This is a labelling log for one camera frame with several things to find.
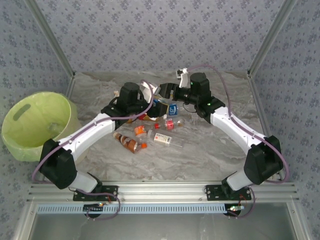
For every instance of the red yellow label bottle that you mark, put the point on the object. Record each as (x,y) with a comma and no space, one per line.
(143,117)

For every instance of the brown label bottle orange cap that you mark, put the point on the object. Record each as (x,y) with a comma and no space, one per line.
(128,143)

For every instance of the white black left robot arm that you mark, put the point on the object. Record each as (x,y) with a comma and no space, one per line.
(95,130)

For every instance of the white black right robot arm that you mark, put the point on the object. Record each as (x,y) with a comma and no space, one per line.
(232,127)

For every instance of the clear bottle orange label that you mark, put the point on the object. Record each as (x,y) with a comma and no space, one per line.
(140,130)

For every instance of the aluminium frame post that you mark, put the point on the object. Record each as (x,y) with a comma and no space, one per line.
(50,37)
(272,37)

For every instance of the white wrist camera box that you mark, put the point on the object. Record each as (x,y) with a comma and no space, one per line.
(147,91)
(184,78)

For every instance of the green plastic bin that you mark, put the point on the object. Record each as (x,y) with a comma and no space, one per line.
(37,117)

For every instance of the small black electronics board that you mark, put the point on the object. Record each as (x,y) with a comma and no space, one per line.
(93,208)
(233,209)

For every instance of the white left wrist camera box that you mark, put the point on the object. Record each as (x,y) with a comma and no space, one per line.
(147,91)

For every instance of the clear bottle white crane label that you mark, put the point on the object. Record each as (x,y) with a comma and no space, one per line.
(162,138)

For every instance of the clear bottle red label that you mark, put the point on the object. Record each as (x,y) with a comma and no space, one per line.
(170,123)

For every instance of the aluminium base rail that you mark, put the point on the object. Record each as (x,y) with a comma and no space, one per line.
(162,191)

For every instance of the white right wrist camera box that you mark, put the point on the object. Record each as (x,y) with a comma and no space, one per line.
(184,78)

